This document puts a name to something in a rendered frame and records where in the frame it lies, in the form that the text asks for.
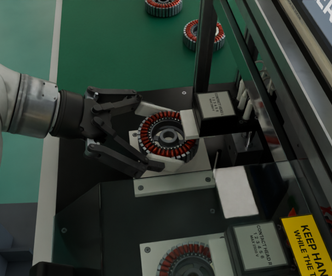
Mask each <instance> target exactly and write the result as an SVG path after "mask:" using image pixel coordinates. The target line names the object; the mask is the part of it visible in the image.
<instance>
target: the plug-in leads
mask: <svg viewBox="0 0 332 276"><path fill-rule="evenodd" d="M259 62H260V63H263V64H264V62H263V61H262V60H258V61H255V64H256V63H259ZM264 65H265V64H264ZM266 70H267V69H266V67H265V69H264V70H261V71H259V73H261V72H263V74H262V76H261V78H262V80H263V82H264V81H265V80H266V79H270V82H269V83H268V85H267V91H268V93H269V95H270V98H271V100H272V102H273V104H274V103H275V101H276V98H277V95H276V93H275V91H276V88H275V86H274V84H273V81H272V79H271V77H270V75H269V73H268V72H267V71H266ZM265 73H266V74H267V75H268V76H267V77H265V78H264V75H265ZM246 100H247V90H246V89H245V85H244V82H243V80H241V81H240V85H239V90H238V96H237V97H236V101H237V102H238V103H239V105H238V106H237V111H240V112H243V111H244V110H245V112H244V114H243V116H242V121H243V122H248V121H250V114H251V111H252V107H253V105H252V103H251V100H249V101H248V103H247V106H246V109H245V107H244V106H245V103H246Z"/></svg>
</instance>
